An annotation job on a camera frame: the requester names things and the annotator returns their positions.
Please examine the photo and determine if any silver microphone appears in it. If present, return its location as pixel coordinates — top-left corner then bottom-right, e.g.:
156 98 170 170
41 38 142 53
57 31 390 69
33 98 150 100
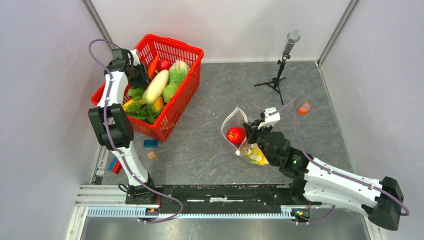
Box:
283 29 301 56

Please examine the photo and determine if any clear polka dot zip bag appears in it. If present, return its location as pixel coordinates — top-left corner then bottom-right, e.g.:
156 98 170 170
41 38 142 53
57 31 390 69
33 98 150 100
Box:
220 107 269 166

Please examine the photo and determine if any round green cabbage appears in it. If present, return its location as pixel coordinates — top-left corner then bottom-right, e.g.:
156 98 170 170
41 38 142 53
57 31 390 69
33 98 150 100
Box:
162 82 180 103

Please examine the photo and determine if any red plastic shopping basket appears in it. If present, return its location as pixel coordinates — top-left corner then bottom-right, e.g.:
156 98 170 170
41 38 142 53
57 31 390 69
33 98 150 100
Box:
88 34 204 148

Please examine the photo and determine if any red tomato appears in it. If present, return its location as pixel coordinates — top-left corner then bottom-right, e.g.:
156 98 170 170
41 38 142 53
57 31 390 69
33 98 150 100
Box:
156 59 172 72

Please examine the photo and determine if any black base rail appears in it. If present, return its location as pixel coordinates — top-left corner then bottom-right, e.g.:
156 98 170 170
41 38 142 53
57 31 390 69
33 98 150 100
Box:
125 184 309 215

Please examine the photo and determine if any light wooden cube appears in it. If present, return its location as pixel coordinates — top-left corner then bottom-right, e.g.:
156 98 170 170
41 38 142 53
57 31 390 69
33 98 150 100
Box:
147 151 157 161

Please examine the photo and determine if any white radish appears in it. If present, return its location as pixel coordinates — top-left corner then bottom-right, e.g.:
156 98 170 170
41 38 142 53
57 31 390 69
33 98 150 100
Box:
142 69 169 105

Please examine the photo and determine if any red apple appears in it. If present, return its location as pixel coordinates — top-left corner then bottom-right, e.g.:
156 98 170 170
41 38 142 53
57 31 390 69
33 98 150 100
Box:
226 126 246 145

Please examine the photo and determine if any aluminium frame rail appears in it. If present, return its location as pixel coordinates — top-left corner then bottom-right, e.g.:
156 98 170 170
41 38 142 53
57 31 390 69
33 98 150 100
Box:
64 158 387 240

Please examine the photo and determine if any red lego brick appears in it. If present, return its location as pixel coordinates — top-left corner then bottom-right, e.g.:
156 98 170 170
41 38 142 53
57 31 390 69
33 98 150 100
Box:
107 157 123 175

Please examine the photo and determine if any green leafy lettuce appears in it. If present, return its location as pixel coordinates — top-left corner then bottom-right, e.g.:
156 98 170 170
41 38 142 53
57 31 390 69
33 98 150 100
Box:
123 87 165 124

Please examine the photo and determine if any orange small block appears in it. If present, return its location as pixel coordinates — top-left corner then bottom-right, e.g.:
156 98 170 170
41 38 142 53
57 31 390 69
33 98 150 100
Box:
297 101 311 115

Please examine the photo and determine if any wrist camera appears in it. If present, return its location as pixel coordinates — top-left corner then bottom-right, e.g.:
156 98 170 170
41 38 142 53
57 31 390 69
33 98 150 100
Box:
258 107 281 129
130 49 141 66

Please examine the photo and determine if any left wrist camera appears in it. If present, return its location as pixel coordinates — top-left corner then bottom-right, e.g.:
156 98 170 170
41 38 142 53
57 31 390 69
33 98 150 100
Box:
130 49 141 66

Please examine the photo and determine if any orange carrot with leaves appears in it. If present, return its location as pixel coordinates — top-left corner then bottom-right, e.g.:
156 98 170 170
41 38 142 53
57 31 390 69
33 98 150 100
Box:
147 55 160 80

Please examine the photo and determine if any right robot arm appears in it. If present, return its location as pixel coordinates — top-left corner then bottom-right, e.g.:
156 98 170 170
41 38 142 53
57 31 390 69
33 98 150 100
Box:
243 120 404 231

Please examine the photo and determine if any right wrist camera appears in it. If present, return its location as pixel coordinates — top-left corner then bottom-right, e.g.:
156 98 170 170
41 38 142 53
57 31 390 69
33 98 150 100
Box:
258 107 281 129

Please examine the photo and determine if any napa cabbage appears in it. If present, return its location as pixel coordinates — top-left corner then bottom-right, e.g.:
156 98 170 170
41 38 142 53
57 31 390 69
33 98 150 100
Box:
168 60 190 84

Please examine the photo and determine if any black microphone tripod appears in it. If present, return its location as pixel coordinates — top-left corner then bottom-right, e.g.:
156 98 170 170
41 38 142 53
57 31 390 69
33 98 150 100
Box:
254 53 291 105

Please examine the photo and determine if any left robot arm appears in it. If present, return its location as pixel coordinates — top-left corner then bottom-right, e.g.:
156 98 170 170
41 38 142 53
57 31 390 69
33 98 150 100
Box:
88 48 157 205

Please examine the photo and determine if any yellow bell pepper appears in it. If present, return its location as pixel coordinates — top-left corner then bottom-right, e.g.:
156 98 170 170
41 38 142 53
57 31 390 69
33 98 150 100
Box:
152 95 165 113

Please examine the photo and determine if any yellow banana bunch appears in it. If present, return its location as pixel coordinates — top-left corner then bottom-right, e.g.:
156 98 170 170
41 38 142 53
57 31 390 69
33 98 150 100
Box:
240 143 269 166

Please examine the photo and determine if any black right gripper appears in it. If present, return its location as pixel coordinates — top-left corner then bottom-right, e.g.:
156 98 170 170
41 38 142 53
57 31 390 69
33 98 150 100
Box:
242 119 276 166

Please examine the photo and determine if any blue lego brick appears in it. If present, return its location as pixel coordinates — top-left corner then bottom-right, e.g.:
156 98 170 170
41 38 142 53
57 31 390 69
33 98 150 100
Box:
143 139 159 148

